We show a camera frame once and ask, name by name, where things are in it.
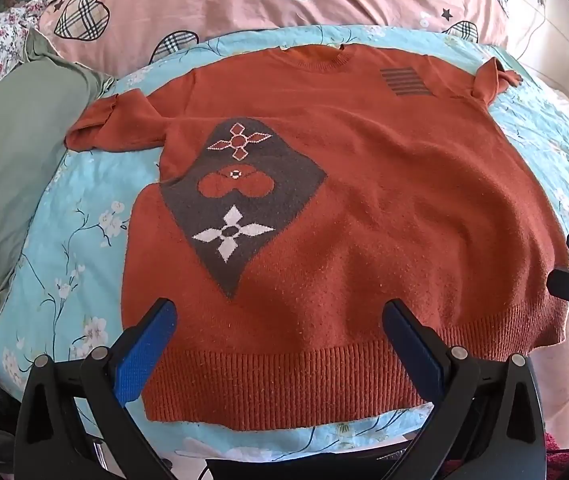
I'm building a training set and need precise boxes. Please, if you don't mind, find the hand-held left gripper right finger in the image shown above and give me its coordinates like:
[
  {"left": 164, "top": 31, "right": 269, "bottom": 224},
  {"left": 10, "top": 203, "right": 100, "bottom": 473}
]
[{"left": 382, "top": 299, "right": 548, "bottom": 480}]

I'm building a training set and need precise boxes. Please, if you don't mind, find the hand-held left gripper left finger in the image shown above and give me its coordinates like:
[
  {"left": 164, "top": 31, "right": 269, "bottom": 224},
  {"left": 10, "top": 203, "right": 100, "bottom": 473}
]
[{"left": 14, "top": 297, "right": 180, "bottom": 480}]

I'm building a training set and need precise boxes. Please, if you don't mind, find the orange knit sweater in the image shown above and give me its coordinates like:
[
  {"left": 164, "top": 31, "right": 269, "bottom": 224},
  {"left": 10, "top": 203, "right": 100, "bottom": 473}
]
[{"left": 66, "top": 42, "right": 569, "bottom": 433}]

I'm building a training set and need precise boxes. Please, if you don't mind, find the light blue floral bed sheet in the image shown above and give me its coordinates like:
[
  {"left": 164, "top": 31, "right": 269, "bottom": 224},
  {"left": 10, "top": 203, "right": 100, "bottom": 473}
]
[{"left": 0, "top": 24, "right": 569, "bottom": 463}]

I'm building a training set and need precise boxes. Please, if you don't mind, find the dark red cloth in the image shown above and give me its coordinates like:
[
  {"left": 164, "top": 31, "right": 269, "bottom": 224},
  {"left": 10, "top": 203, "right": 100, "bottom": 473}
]
[{"left": 542, "top": 432, "right": 569, "bottom": 480}]

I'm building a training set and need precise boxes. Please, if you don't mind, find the green pillow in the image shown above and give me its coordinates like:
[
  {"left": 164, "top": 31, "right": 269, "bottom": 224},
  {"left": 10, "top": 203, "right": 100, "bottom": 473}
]
[{"left": 0, "top": 27, "right": 118, "bottom": 311}]

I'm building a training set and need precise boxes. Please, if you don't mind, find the pink heart-pattern pillow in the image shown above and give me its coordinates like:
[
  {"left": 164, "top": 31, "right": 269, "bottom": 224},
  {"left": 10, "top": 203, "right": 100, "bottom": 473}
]
[{"left": 37, "top": 0, "right": 513, "bottom": 78}]

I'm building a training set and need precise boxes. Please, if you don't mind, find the white cable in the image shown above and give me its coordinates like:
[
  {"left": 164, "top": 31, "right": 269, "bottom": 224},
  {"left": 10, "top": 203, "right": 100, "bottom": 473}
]
[{"left": 517, "top": 2, "right": 548, "bottom": 58}]

